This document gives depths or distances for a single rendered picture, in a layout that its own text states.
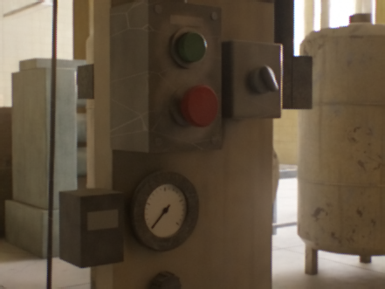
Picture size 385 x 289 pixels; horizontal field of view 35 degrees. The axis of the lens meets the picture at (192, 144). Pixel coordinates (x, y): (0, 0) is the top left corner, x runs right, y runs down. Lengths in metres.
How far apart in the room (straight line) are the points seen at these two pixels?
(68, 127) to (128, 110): 6.13
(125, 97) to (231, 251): 0.25
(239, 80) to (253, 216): 0.19
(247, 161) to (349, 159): 4.74
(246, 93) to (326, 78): 4.89
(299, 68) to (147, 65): 0.34
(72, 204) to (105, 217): 0.04
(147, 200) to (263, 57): 0.20
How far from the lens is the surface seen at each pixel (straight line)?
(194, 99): 0.59
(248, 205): 0.77
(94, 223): 0.62
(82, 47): 8.26
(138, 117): 0.60
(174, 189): 0.69
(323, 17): 9.29
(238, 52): 0.67
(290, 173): 7.10
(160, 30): 0.60
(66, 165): 6.76
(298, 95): 0.88
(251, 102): 0.68
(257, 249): 0.79
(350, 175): 5.50
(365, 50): 5.50
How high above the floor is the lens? 1.51
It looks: 3 degrees down
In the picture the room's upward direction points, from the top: straight up
